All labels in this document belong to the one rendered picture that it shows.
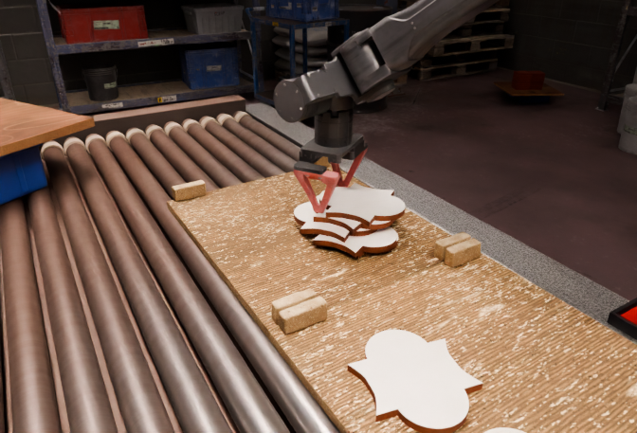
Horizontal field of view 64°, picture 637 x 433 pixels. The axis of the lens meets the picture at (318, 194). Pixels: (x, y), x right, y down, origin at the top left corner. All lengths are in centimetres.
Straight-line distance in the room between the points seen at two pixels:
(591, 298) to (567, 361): 17
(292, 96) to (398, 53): 15
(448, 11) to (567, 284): 42
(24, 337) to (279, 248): 35
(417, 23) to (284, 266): 37
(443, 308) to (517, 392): 14
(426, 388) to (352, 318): 14
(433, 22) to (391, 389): 41
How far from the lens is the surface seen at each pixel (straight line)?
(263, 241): 80
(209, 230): 84
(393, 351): 59
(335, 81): 70
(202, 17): 498
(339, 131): 75
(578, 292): 81
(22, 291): 83
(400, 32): 66
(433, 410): 54
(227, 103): 152
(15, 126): 114
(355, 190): 84
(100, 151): 130
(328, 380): 57
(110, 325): 71
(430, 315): 66
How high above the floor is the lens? 135
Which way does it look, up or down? 26 degrees down
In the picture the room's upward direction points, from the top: straight up
